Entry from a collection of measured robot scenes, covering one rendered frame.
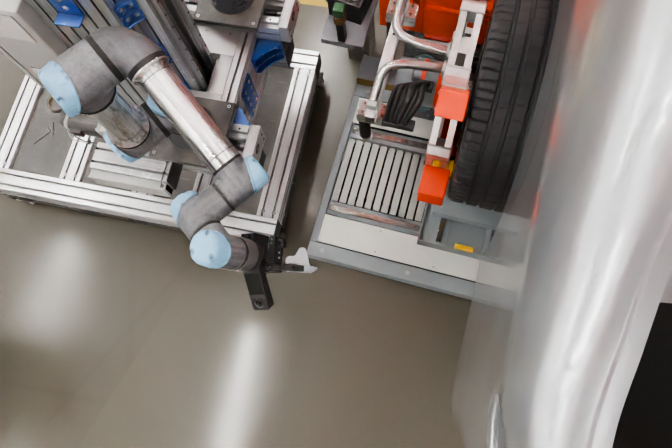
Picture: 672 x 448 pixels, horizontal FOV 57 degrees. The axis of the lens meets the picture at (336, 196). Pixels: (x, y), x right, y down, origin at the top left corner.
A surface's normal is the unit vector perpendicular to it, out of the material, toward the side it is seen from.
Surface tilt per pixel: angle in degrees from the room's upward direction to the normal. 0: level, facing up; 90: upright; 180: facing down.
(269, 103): 0
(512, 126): 39
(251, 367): 0
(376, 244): 0
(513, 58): 11
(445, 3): 90
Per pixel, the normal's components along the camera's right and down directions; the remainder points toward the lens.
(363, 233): -0.07, -0.31
